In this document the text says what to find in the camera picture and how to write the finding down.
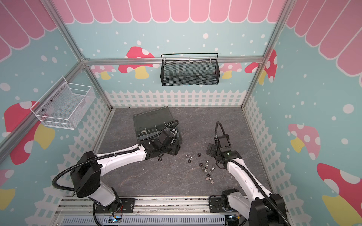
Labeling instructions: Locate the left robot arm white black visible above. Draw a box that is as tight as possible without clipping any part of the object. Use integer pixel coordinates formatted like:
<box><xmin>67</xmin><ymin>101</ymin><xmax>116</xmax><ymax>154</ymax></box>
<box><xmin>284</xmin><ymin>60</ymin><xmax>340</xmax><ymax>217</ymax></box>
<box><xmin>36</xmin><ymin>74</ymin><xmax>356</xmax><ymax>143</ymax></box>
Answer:
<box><xmin>52</xmin><ymin>129</ymin><xmax>181</xmax><ymax>212</ymax></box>

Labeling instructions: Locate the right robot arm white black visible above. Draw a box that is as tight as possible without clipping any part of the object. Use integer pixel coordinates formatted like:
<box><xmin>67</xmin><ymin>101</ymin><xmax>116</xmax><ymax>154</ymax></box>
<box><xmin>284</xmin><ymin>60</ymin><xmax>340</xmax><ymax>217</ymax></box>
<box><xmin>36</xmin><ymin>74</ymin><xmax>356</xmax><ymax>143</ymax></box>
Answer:
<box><xmin>206</xmin><ymin>134</ymin><xmax>290</xmax><ymax>226</ymax></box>

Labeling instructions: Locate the green plastic compartment organizer box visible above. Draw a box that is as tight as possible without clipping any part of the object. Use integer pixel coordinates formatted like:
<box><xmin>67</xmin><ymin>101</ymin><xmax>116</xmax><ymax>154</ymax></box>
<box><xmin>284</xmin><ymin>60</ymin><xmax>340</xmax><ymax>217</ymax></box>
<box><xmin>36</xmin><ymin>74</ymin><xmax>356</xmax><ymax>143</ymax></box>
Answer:
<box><xmin>132</xmin><ymin>105</ymin><xmax>182</xmax><ymax>156</ymax></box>

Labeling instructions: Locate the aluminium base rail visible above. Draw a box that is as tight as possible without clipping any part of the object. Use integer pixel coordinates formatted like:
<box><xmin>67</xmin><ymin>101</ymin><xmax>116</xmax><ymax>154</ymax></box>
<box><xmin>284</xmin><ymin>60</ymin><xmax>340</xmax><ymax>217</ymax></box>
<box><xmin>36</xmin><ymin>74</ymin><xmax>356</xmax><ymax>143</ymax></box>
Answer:
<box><xmin>50</xmin><ymin>195</ymin><xmax>248</xmax><ymax>226</ymax></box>

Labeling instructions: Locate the black wire mesh basket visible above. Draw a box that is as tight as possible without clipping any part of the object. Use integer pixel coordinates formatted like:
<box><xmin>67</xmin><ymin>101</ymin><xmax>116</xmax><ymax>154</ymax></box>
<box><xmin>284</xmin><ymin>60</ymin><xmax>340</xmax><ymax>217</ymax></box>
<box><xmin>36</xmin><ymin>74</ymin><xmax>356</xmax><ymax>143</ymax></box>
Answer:
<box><xmin>160</xmin><ymin>53</ymin><xmax>221</xmax><ymax>86</ymax></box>

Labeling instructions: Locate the white wire mesh basket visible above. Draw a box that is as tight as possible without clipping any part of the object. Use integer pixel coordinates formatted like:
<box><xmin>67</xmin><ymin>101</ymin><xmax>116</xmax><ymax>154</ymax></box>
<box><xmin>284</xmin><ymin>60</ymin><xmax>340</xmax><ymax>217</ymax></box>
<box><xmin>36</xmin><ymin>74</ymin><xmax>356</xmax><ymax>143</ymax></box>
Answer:
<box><xmin>30</xmin><ymin>77</ymin><xmax>96</xmax><ymax>130</ymax></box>

